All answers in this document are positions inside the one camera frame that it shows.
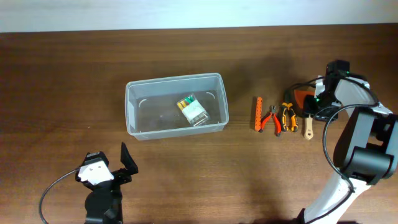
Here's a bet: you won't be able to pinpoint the orange scraper with wooden handle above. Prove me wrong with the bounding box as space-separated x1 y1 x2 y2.
293 90 315 140

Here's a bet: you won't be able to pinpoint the clear plastic storage container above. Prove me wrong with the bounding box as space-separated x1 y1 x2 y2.
125 73 229 140

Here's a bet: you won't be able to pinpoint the clear box of coloured bits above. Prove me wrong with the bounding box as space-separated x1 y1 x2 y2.
177 94 210 127

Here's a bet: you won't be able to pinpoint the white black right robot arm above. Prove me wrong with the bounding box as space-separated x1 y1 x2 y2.
296 75 397 223

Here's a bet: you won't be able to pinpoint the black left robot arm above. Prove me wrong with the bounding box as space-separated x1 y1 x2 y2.
75 142 139 224

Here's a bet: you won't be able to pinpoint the orange black long-nose pliers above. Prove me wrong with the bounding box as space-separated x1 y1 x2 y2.
279 90 299 132

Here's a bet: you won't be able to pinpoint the orange perforated plastic bar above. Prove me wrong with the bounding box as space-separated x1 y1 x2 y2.
254 97 262 132

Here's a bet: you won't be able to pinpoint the red handled side cutters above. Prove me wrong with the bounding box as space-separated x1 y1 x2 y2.
258 105 282 138

